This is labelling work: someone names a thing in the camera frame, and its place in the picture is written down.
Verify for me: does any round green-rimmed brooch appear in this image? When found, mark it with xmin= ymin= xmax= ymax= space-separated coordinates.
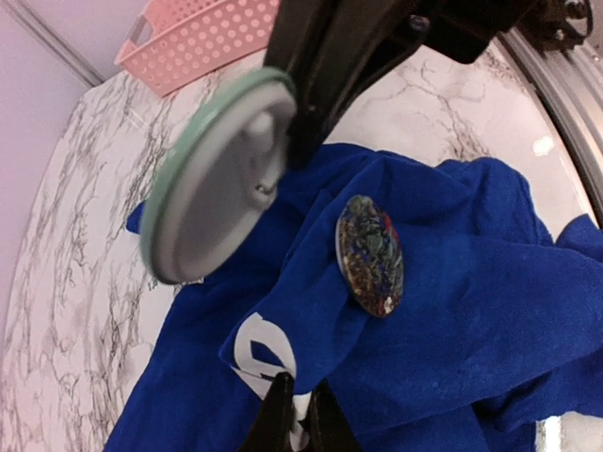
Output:
xmin=139 ymin=67 xmax=297 ymax=284

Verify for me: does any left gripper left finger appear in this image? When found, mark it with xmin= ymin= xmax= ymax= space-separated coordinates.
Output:
xmin=239 ymin=372 xmax=294 ymax=452

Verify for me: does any front aluminium rail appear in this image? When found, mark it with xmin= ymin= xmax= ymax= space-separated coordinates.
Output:
xmin=498 ymin=29 xmax=602 ymax=221

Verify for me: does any blue panda t-shirt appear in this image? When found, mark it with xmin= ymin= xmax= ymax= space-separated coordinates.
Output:
xmin=106 ymin=144 xmax=602 ymax=451

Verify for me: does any right aluminium frame post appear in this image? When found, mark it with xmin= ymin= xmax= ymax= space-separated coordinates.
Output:
xmin=1 ymin=0 xmax=106 ymax=88

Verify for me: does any pink perforated plastic basket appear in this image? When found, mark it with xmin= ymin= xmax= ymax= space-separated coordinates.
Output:
xmin=115 ymin=0 xmax=280 ymax=97

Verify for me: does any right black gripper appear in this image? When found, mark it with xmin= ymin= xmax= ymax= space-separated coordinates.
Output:
xmin=287 ymin=1 xmax=523 ymax=169

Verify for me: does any round floral brooch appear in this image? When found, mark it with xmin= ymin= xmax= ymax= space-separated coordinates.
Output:
xmin=335 ymin=195 xmax=403 ymax=318

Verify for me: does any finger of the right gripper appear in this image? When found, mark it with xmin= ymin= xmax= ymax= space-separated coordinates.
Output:
xmin=264 ymin=0 xmax=339 ymax=89

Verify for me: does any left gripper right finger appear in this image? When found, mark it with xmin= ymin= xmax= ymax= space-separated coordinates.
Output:
xmin=307 ymin=380 xmax=363 ymax=452

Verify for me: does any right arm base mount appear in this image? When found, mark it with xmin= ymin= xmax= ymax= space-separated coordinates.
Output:
xmin=517 ymin=0 xmax=594 ymax=52

